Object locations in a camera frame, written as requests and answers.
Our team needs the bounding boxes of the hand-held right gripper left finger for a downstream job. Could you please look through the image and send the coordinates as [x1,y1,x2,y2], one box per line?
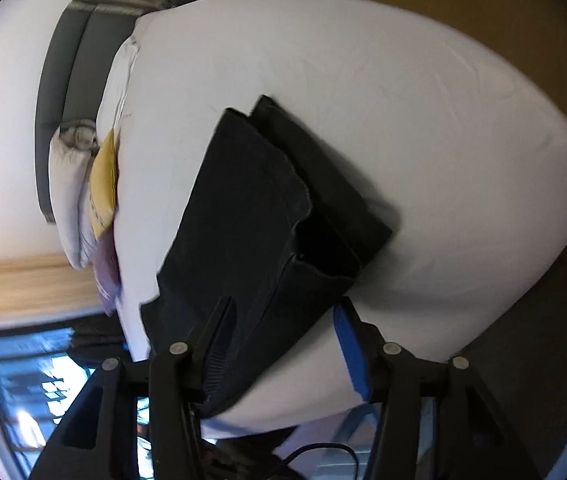
[28,296,240,480]

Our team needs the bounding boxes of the window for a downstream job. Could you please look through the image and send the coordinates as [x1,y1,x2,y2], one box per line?
[0,317,154,463]

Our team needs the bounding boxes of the purple cushion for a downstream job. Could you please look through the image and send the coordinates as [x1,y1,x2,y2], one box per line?
[92,230,124,317]

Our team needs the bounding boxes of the beige striped curtain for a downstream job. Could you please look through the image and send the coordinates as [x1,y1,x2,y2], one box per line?
[0,252,100,320]

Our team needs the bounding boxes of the bed with white sheet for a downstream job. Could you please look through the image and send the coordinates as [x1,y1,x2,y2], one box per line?
[96,0,567,441]

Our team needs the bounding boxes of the yellow cushion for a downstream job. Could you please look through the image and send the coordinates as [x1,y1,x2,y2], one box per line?
[88,129,121,238]

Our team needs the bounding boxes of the white pillow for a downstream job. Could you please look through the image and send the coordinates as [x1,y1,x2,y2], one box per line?
[96,35,142,131]

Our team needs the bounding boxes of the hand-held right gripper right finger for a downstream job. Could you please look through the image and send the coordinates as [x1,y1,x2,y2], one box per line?
[331,296,539,480]

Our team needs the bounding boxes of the black denim pants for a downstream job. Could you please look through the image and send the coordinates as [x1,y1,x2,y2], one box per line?
[140,94,394,418]

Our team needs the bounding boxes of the black cable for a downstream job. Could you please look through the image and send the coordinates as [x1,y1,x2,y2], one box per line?
[263,441,360,480]

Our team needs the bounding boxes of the folded white duvet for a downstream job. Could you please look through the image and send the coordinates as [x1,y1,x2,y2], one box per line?
[48,119,101,268]

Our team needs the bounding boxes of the grey upholstered headboard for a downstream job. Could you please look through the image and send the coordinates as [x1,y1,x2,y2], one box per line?
[34,0,164,223]

